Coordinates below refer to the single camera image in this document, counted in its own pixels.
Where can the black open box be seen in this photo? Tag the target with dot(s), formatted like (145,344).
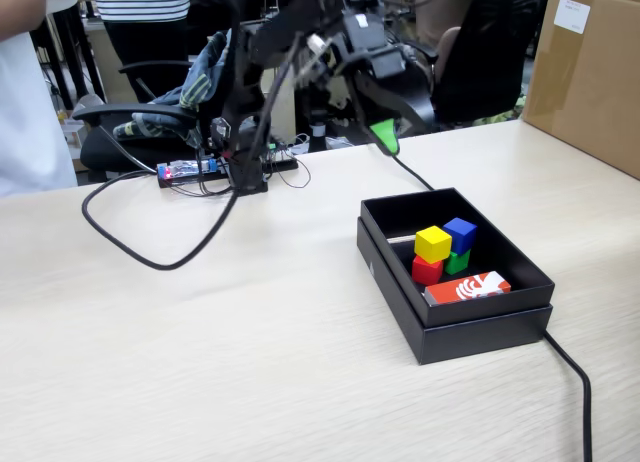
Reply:
(480,339)

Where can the large brown cardboard box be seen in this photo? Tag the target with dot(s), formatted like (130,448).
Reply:
(590,92)

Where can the black cardboard box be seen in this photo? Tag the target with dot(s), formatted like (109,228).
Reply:
(500,262)

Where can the camouflage cloth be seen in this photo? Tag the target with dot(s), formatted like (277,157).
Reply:
(505,114)

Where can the black mesh office chair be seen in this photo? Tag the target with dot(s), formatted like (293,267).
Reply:
(490,57)

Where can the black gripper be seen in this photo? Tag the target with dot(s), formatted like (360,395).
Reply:
(370,42)

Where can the yellow wooden cube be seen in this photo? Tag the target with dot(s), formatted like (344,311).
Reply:
(432,244)

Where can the small wrist camera board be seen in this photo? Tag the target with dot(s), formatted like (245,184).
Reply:
(316,44)

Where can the person in striped shirt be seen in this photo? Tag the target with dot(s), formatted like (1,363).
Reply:
(142,2)

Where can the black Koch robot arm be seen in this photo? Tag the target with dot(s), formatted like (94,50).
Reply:
(245,132)

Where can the white stick with red tip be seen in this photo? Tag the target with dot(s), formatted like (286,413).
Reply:
(400,240)

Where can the seated person in beige shirt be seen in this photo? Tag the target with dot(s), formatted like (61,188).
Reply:
(445,7)

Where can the circuit board with red light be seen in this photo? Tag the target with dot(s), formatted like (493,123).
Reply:
(172,172)

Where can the blue wooden cube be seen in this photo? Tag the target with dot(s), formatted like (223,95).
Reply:
(462,234)

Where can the white drawer pedestal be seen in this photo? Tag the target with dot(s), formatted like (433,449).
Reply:
(282,112)

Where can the red wooden cube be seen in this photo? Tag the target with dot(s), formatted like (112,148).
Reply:
(426,272)

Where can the black segmented pole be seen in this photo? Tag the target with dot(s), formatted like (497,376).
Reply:
(316,132)

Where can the red and white carton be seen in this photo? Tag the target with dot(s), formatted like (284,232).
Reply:
(465,289)

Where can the small white floor box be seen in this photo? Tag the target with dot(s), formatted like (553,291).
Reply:
(75,137)

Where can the person in white shirt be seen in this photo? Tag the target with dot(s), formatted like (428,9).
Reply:
(30,107)

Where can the black office chair with armrests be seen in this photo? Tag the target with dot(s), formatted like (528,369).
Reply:
(125,111)

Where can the green wooden cube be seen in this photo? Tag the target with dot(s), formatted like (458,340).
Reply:
(457,263)

